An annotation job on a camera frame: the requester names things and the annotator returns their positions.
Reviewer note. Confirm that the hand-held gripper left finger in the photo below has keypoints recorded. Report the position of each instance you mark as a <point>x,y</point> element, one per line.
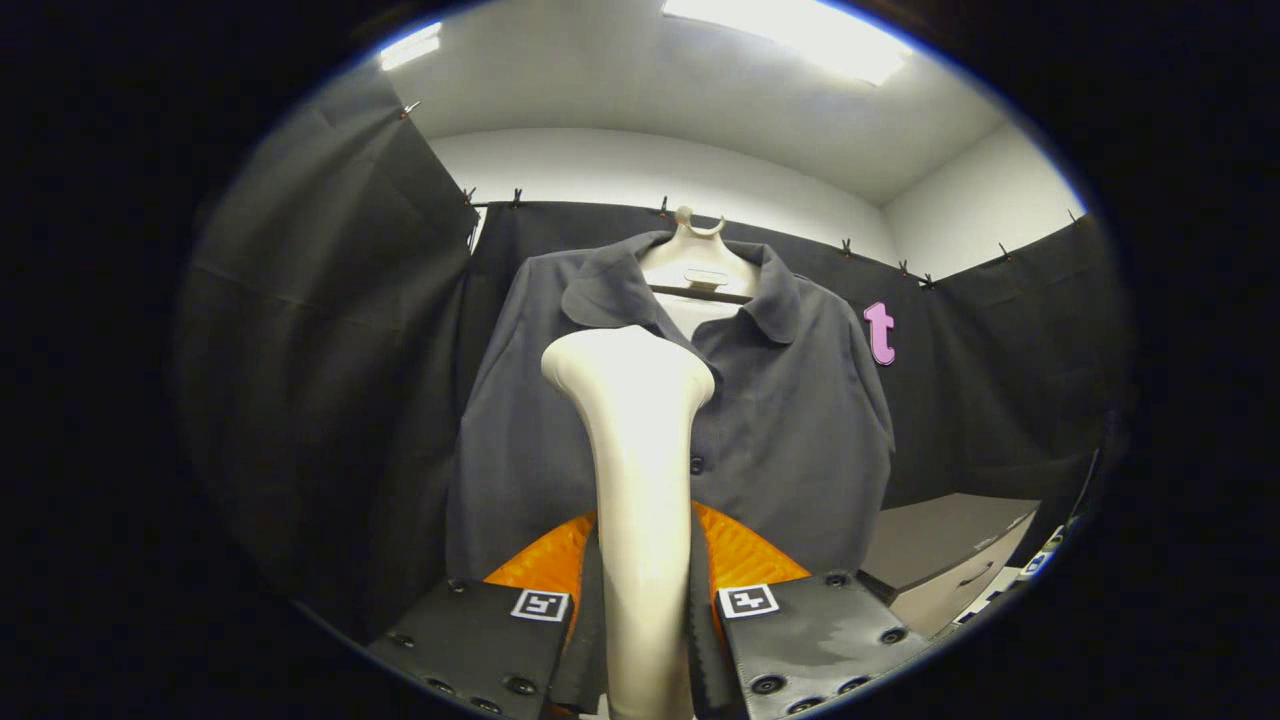
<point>585,640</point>

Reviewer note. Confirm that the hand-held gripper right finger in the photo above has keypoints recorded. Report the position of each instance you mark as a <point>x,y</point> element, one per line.
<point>705,640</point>

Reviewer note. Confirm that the dark grey button shirt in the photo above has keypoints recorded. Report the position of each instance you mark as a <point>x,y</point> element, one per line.
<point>800,430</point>

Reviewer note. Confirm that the grey cabinet with dark top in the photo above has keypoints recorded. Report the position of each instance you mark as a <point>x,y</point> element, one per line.
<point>940,540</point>

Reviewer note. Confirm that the black backdrop cloth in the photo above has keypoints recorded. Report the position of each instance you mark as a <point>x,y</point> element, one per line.
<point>330,350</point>

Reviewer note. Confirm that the row of black cloth clips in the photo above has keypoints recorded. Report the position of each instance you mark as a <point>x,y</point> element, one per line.
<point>846,246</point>

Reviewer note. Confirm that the large ceiling light panel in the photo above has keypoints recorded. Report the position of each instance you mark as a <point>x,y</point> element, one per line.
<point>810,35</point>

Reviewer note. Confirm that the small ceiling light panel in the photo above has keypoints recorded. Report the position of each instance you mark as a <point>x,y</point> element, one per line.
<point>410,46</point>

